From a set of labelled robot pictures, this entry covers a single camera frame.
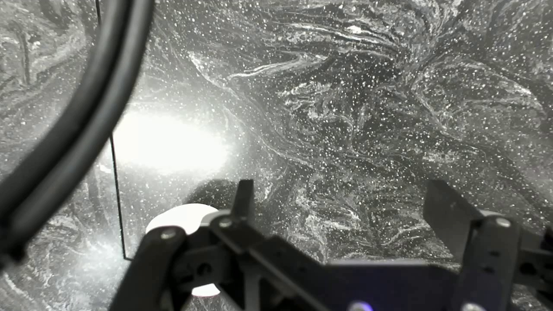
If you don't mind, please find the black cable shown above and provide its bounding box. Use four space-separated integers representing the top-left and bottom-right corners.
0 0 156 263

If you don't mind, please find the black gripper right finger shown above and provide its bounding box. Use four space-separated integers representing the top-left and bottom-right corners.
424 180 521 311

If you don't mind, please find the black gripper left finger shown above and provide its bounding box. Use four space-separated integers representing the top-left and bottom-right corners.
109 180 254 311

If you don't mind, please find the white bowl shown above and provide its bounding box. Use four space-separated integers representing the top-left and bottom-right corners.
146 204 216 236

